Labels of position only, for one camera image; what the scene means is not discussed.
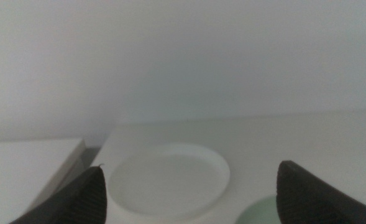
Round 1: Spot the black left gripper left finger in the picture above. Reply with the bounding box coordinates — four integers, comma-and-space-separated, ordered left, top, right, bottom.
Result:
10, 166, 108, 224

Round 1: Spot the white shallow bowl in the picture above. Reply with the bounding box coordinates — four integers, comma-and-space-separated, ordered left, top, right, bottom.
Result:
107, 142, 231, 218

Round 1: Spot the white side table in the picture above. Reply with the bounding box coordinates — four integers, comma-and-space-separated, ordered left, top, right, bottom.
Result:
0, 138, 87, 224

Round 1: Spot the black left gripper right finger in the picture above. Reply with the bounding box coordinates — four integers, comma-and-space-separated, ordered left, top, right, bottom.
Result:
276, 160, 366, 224

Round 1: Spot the pale green shallow bowl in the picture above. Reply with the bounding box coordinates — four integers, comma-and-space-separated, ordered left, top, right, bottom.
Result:
235, 194, 280, 224

